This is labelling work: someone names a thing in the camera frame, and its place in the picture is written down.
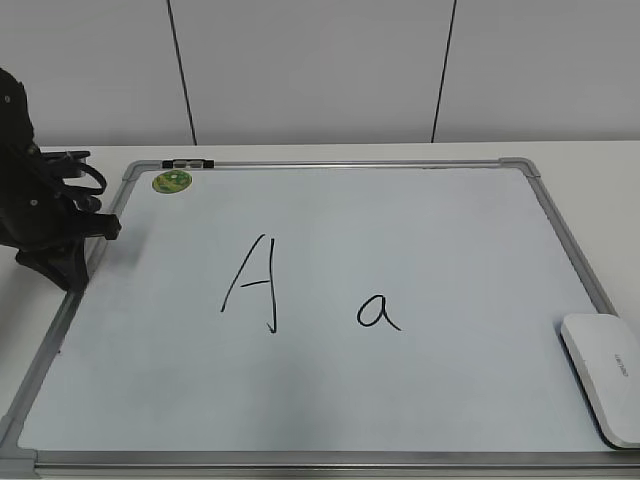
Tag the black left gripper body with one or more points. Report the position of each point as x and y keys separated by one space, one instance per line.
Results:
x=39 y=210

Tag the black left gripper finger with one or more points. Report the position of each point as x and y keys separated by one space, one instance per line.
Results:
x=64 y=265

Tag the white whiteboard eraser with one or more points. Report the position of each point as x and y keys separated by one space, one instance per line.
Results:
x=605 y=355

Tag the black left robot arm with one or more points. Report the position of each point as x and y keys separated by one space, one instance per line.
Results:
x=16 y=127

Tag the green round magnet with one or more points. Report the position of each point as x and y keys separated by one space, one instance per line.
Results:
x=171 y=182

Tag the black grey marker clip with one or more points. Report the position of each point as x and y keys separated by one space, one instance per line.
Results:
x=187 y=164

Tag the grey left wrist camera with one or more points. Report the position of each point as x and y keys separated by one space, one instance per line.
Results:
x=66 y=164

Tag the whiteboard with grey frame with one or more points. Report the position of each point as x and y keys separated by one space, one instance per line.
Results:
x=390 y=318

